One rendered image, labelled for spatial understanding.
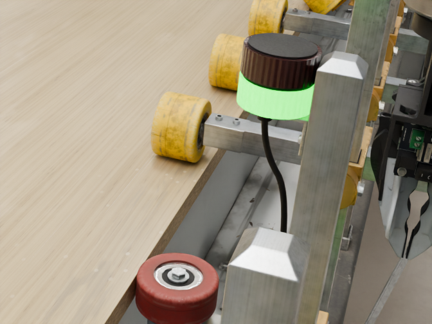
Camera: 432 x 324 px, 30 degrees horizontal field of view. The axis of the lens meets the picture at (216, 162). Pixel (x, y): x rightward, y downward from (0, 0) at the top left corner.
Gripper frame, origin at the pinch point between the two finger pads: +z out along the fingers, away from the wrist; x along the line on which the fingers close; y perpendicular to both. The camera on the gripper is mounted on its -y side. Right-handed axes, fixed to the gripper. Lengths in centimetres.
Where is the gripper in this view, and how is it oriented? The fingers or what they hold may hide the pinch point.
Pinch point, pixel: (407, 239)
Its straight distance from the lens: 70.1
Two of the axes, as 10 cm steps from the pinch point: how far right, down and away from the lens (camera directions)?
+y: -2.7, 4.2, -8.7
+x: 9.6, 2.1, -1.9
